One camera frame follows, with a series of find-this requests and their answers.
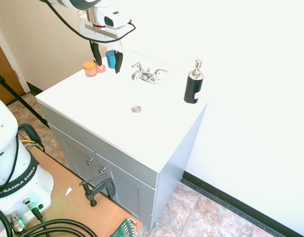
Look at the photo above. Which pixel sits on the chrome faucet spout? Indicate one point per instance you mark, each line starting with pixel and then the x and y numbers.
pixel 139 74

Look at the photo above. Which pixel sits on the blue plastic cup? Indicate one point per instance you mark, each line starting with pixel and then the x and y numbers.
pixel 110 59

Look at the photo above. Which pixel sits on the black camera tripod leg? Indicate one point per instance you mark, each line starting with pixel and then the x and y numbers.
pixel 16 98

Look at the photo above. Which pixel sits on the orange plastic cup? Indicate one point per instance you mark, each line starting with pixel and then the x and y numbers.
pixel 90 68

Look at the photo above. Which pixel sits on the chrome sink drain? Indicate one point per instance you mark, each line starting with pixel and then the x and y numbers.
pixel 136 108

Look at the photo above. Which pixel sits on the metal cabinet door knob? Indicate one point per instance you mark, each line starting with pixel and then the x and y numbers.
pixel 89 161
pixel 102 170

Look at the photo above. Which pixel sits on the black chrome soap dispenser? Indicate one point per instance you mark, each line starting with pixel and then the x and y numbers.
pixel 194 85

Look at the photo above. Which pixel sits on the black metal c-clamp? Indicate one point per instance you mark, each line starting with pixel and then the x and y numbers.
pixel 99 188

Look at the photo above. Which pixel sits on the grey vanity cabinet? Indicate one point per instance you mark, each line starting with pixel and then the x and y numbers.
pixel 122 138

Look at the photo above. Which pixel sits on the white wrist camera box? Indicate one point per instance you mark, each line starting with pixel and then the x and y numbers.
pixel 115 18

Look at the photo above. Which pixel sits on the brown wooden door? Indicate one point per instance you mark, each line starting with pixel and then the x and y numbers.
pixel 5 71

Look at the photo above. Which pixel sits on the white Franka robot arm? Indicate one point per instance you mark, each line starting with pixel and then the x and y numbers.
pixel 11 163

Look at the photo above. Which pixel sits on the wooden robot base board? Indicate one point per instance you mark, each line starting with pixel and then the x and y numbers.
pixel 75 197

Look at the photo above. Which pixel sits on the pink round container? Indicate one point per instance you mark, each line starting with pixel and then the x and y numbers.
pixel 101 68

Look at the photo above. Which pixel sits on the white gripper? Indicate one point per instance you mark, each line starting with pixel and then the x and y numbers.
pixel 97 30

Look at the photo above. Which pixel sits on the green hex key set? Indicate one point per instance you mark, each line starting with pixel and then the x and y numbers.
pixel 126 228

